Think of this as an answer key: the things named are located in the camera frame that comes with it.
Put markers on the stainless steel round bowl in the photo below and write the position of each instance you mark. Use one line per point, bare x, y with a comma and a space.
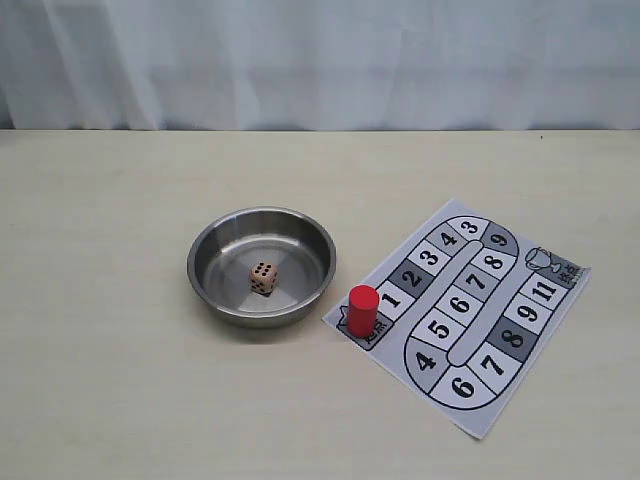
222, 255

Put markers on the red cylinder game piece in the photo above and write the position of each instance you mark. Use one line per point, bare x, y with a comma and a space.
362, 310

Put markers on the wooden die with black pips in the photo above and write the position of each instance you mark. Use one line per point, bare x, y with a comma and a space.
263, 277

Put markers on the printed paper game board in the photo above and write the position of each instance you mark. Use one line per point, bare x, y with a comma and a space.
466, 307

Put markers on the white curtain backdrop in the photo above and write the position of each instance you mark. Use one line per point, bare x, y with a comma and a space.
320, 65

